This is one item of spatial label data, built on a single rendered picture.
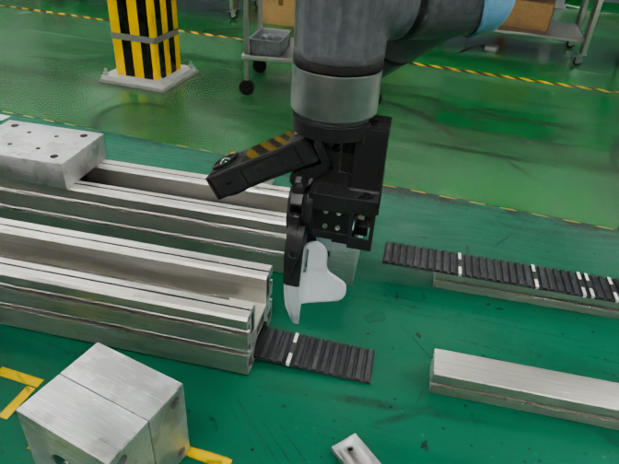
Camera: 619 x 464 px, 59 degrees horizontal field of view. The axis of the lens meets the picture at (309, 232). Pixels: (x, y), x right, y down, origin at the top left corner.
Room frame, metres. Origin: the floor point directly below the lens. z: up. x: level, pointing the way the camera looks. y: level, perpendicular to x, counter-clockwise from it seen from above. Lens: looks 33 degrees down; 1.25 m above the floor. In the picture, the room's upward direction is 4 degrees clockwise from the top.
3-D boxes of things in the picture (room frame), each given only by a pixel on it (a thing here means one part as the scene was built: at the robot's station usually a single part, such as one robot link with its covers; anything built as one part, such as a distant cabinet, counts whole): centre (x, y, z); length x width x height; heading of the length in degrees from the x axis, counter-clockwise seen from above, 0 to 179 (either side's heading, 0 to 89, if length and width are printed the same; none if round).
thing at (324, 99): (0.46, -0.01, 1.10); 0.08 x 0.08 x 0.05
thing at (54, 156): (0.72, 0.41, 0.87); 0.16 x 0.11 x 0.07; 80
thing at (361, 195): (0.45, -0.02, 1.02); 0.09 x 0.08 x 0.12; 80
